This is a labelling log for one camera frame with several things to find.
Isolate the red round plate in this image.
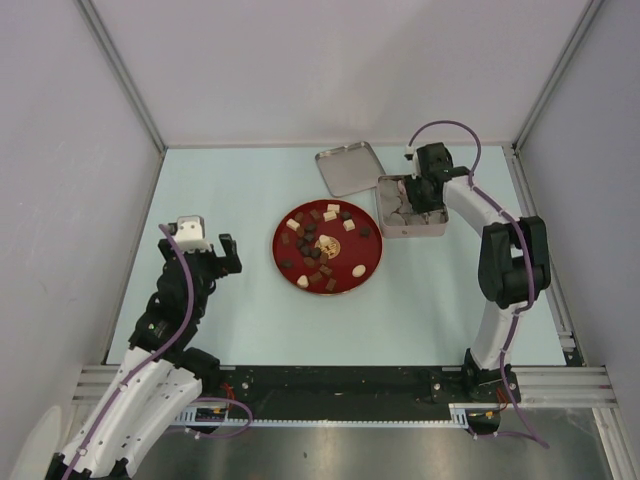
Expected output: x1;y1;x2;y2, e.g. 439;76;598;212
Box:
271;199;383;296

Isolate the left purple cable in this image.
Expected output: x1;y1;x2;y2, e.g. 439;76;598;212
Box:
59;223;199;480

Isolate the metal tin box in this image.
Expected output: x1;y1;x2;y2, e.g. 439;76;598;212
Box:
376;175;449;238

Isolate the white rectangular chocolate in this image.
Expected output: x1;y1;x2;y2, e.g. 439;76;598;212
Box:
323;211;337;222

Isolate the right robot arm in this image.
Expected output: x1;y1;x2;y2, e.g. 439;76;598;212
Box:
404;143;551;403

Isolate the purple cable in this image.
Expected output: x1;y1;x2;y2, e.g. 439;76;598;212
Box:
59;223;199;480
408;119;551;449

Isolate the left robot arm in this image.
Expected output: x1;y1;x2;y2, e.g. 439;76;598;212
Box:
46;223;242;479

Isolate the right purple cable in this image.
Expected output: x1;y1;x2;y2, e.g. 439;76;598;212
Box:
408;119;551;449

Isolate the metal tin lid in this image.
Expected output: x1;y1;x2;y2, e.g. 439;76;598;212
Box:
315;141;385;198

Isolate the white heart chocolate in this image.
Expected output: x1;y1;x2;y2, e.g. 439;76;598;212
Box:
296;275;309;289

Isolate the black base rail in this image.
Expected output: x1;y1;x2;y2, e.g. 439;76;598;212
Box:
199;364;521;434

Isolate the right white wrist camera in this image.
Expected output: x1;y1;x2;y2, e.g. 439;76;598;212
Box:
404;145;421;178

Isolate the white oval chocolate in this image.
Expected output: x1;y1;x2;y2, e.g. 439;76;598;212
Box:
352;265;366;278

